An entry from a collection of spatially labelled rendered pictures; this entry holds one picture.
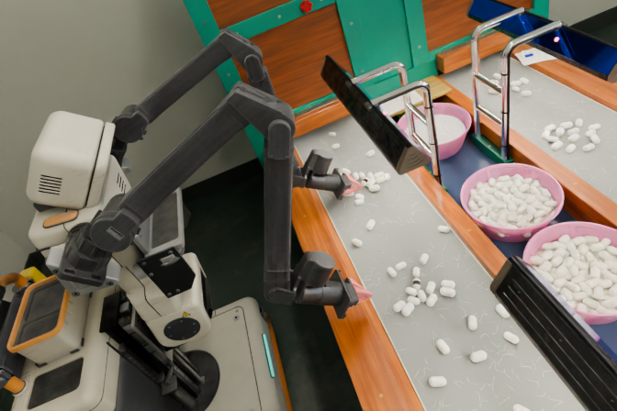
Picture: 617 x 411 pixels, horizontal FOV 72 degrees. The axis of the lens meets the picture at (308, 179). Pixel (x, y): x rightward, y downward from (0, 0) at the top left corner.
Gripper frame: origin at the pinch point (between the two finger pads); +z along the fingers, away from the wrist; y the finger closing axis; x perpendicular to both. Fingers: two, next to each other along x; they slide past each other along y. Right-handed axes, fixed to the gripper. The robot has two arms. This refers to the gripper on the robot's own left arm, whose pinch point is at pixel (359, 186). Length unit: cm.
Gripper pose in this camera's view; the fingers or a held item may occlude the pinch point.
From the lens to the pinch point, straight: 143.8
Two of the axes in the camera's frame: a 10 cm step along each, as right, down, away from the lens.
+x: -3.4, 8.2, 4.6
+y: -2.8, -5.5, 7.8
